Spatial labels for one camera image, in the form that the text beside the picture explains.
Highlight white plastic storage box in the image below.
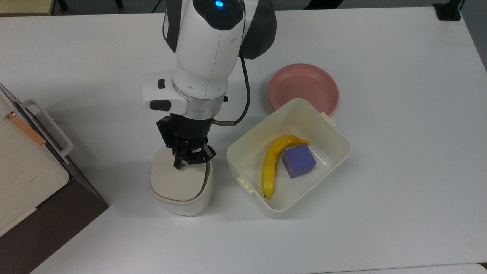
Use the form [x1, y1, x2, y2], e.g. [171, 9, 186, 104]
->
[226, 98, 351, 219]

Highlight cream toy cabinet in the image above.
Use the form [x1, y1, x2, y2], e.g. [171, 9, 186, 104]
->
[0, 91, 70, 237]

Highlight black table clamp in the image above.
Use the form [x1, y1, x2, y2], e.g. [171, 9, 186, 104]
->
[433, 0, 463, 21]

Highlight cream desktop trash can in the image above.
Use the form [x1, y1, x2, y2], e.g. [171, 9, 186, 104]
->
[148, 146, 214, 217]

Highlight yellow toy banana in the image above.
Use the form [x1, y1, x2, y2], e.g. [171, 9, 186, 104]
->
[261, 135, 310, 200]

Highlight copper cabinet handle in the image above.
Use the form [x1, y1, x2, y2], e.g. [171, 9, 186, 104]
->
[5, 111, 47, 147]

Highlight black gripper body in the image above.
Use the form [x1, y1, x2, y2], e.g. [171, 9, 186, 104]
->
[156, 113, 213, 157]

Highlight cream trash can lid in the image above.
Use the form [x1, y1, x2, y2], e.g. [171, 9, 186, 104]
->
[149, 147, 210, 202]

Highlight pink round plate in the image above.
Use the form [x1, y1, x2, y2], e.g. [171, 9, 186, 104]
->
[268, 63, 339, 116]

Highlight purple foam cube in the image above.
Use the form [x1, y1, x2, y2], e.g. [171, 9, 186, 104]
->
[282, 143, 317, 179]

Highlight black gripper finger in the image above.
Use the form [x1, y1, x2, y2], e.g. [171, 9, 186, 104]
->
[186, 145, 216, 166]
[173, 151, 188, 170]

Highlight white appliance with handle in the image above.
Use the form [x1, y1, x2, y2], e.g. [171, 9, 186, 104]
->
[0, 83, 110, 274]

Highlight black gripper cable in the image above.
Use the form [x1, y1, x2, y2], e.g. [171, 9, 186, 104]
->
[212, 50, 251, 126]

